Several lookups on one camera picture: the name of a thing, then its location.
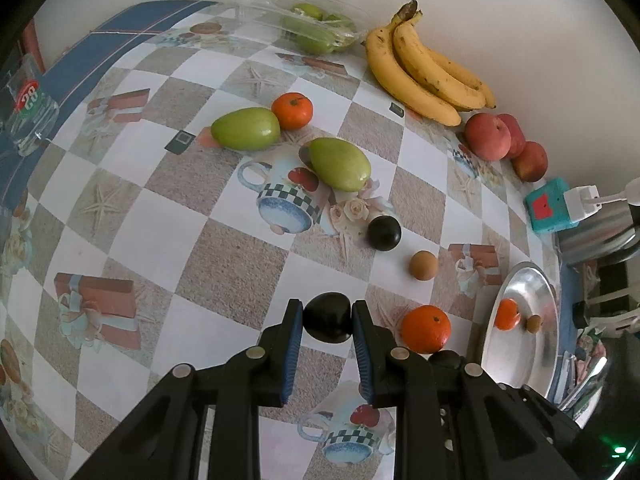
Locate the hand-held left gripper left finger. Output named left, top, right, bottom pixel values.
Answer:
left=70, top=299, right=305, bottom=480

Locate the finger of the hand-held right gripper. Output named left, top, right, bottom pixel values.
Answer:
left=510, top=384, right=584, bottom=480

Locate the colourful printed packet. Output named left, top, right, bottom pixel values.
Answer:
left=579, top=326, right=609, bottom=377

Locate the white shelf unit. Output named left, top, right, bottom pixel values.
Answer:
left=587, top=285, right=640, bottom=337

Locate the green mango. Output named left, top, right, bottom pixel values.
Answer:
left=210, top=108, right=281, bottom=151
left=308, top=137, right=373, bottom=192

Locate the white power adapter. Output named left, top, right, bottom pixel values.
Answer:
left=562, top=185, right=602, bottom=224

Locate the orange tangerine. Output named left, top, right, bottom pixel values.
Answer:
left=271, top=92, right=314, bottom=131
left=401, top=305, right=452, bottom=354
left=494, top=298, right=521, bottom=331

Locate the silver metal plate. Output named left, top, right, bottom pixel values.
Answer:
left=480, top=261, right=560, bottom=401

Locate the red apple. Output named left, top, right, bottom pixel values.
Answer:
left=511, top=141, right=549, bottom=183
left=464, top=113, right=513, bottom=162
left=496, top=113, right=527, bottom=159

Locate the metal kitchen utensil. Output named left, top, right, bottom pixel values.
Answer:
left=559, top=352, right=607, bottom=412

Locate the teal box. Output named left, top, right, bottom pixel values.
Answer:
left=523, top=177, right=584, bottom=234

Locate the checkered printed tablecloth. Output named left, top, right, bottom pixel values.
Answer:
left=0, top=0, right=596, bottom=480

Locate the glass cup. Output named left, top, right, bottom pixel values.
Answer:
left=0, top=54, right=62, bottom=157

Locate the clear plastic clamshell container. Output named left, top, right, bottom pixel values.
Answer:
left=235, top=0, right=368, bottom=56

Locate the dark plum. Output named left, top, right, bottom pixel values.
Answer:
left=367, top=215, right=403, bottom=252
left=303, top=292, right=354, bottom=345
left=429, top=350, right=465, bottom=369

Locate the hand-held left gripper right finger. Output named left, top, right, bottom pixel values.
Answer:
left=351, top=300, right=548, bottom=480

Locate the yellow banana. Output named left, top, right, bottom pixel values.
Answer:
left=364, top=24, right=462, bottom=127
left=392, top=0, right=487, bottom=112
left=429, top=49, right=497, bottom=109

